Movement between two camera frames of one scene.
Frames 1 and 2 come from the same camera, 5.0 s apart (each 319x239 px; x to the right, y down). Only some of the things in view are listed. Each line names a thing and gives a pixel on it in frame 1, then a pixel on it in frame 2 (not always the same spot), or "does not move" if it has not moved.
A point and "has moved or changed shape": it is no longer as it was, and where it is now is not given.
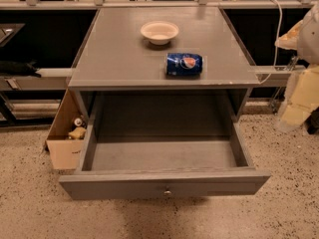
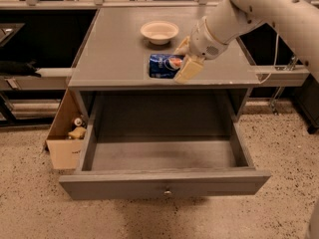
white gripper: (309, 39) -> (206, 43)
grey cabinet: (121, 77) does not move
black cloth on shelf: (19, 68) does not move
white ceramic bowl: (159, 32) does not move
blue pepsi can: (182, 64) has moved or changed shape
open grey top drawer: (163, 144) does not move
